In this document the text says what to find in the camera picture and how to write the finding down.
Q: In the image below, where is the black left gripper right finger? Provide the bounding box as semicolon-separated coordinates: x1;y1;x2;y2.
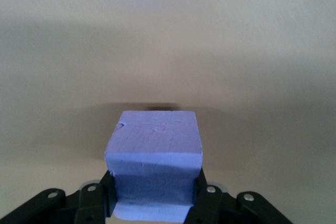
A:
183;167;293;224

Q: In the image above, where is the purple foam block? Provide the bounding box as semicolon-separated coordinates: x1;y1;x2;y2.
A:
104;110;204;221

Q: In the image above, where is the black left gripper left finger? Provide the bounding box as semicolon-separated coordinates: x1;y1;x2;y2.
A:
0;171;118;224

